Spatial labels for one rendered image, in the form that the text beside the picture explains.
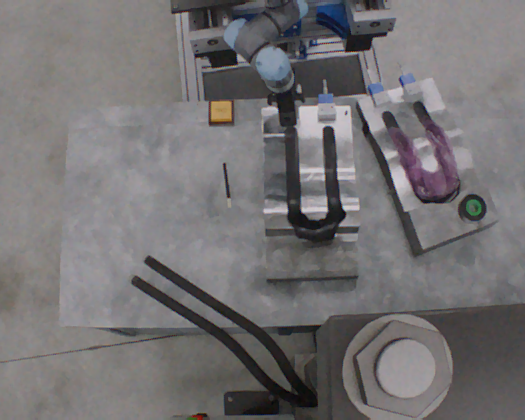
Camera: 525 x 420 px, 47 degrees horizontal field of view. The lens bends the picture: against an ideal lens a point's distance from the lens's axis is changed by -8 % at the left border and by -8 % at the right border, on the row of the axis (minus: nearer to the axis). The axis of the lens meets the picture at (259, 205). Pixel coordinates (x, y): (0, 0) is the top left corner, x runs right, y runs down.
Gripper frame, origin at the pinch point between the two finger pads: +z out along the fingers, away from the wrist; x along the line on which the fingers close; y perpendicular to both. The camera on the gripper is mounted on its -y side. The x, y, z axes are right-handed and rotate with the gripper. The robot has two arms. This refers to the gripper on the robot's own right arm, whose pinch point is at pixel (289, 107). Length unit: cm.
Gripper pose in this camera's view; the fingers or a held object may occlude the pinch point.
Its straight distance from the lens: 186.5
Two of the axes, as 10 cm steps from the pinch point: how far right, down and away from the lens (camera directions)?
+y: -0.4, -9.9, 1.2
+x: -9.9, 0.6, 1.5
